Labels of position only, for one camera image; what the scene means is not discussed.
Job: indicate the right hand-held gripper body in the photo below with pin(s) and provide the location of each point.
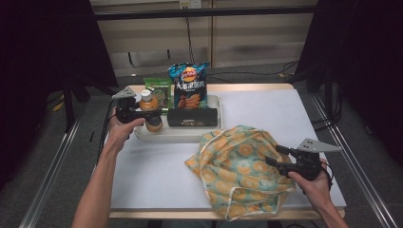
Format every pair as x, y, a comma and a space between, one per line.
304, 164

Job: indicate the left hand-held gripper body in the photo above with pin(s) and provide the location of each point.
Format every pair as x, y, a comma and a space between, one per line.
126, 110

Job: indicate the orange drink bottle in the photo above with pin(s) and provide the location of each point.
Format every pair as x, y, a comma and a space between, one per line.
149, 103

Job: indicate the green snack packet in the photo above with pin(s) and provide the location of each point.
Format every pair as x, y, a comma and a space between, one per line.
163, 91

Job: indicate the white plastic tray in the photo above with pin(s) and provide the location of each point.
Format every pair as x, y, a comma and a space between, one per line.
177, 134

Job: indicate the long black box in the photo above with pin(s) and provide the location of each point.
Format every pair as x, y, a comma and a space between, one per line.
193, 117

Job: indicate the fruit-print fabric bag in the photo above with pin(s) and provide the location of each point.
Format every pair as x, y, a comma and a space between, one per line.
234, 171

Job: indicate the black and blue chips bag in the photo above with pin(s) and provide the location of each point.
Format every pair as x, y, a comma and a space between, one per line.
190, 91

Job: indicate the person's left hand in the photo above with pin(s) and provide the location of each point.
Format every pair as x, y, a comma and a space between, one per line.
122, 133

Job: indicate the person's right hand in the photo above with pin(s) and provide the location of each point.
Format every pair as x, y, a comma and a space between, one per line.
312, 190

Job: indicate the small black floor stick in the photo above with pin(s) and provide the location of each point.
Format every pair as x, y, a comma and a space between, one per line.
92, 136

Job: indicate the black metal stand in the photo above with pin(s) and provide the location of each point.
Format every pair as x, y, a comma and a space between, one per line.
68, 104
329, 95

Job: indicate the white table cover sheet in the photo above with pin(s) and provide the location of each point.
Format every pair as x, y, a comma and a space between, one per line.
158, 177

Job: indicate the small yellow floor item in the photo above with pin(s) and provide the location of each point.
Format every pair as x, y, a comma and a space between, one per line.
59, 107

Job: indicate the wooden table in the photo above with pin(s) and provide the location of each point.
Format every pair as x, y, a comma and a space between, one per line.
253, 87

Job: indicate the black horizontal bar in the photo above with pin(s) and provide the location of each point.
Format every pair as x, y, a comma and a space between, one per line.
206, 12

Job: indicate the black curtain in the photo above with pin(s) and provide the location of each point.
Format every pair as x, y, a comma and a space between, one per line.
364, 47
31, 47

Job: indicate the aluminium floor rail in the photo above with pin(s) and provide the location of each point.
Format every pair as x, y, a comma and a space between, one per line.
47, 183
339, 141

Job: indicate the white wall socket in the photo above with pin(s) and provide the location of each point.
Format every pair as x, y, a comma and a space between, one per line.
190, 3

